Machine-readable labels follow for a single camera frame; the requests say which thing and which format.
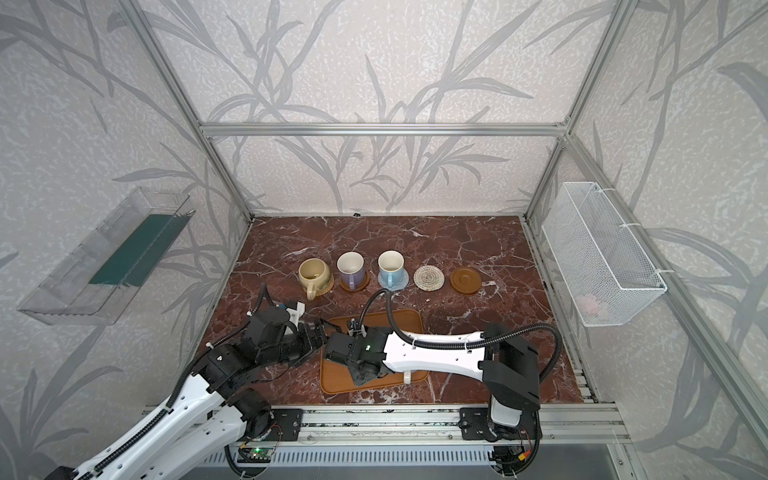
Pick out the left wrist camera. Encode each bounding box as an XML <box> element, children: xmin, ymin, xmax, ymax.
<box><xmin>282</xmin><ymin>302</ymin><xmax>306</xmax><ymax>326</ymax></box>

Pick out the clear plastic wall bin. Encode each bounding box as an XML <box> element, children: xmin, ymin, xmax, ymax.
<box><xmin>18</xmin><ymin>187</ymin><xmax>196</xmax><ymax>326</ymax></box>

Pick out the purple ceramic mug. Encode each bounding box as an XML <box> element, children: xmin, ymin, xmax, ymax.
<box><xmin>337</xmin><ymin>251</ymin><xmax>366</xmax><ymax>287</ymax></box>

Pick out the cream woven coaster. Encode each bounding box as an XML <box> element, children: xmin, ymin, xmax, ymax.
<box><xmin>413</xmin><ymin>265</ymin><xmax>445</xmax><ymax>292</ymax></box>

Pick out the beige ceramic mug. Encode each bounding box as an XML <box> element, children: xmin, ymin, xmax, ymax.
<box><xmin>298</xmin><ymin>258</ymin><xmax>333</xmax><ymax>282</ymax></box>

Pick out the white wire mesh basket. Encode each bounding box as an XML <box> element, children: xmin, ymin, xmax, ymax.
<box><xmin>542</xmin><ymin>182</ymin><xmax>667</xmax><ymax>327</ymax></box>

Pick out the orange serving tray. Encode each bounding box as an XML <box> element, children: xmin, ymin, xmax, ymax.
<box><xmin>320</xmin><ymin>309</ymin><xmax>429</xmax><ymax>395</ymax></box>

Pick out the brown wooden saucer coaster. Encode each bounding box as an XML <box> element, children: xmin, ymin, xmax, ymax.
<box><xmin>339</xmin><ymin>272</ymin><xmax>370</xmax><ymax>293</ymax></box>

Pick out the grey woven coaster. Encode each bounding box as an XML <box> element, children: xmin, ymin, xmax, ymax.
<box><xmin>378</xmin><ymin>268</ymin><xmax>410</xmax><ymax>291</ymax></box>

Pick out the light blue mug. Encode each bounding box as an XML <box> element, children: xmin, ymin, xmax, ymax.
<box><xmin>378</xmin><ymin>250</ymin><xmax>405</xmax><ymax>272</ymax></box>

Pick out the woven straw coaster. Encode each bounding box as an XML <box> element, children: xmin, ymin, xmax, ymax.
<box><xmin>300</xmin><ymin>275</ymin><xmax>334</xmax><ymax>300</ymax></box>

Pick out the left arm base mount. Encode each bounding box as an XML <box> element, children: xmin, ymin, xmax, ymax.
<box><xmin>235</xmin><ymin>408</ymin><xmax>304</xmax><ymax>442</ymax></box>

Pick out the aluminium front rail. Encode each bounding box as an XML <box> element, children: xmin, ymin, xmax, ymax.
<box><xmin>125</xmin><ymin>403</ymin><xmax>631</xmax><ymax>448</ymax></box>

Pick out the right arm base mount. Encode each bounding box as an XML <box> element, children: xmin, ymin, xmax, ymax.
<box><xmin>458</xmin><ymin>403</ymin><xmax>542</xmax><ymax>443</ymax></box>

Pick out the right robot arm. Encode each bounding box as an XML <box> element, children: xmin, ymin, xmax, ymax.
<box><xmin>324</xmin><ymin>323</ymin><xmax>563</xmax><ymax>442</ymax></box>

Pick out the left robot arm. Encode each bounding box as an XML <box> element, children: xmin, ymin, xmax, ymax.
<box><xmin>48</xmin><ymin>304</ymin><xmax>327</xmax><ymax>479</ymax></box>

